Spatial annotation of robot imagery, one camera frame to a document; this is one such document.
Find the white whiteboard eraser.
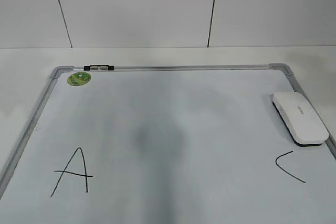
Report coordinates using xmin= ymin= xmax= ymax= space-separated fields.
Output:
xmin=272 ymin=91 xmax=329 ymax=146

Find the black silver marker clip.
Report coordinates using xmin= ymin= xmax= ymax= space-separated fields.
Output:
xmin=83 ymin=65 xmax=114 ymax=71

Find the green round magnet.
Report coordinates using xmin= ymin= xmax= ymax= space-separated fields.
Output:
xmin=67 ymin=72 xmax=91 ymax=87

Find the white board with aluminium frame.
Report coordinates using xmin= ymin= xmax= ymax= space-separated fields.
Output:
xmin=1 ymin=64 xmax=335 ymax=223

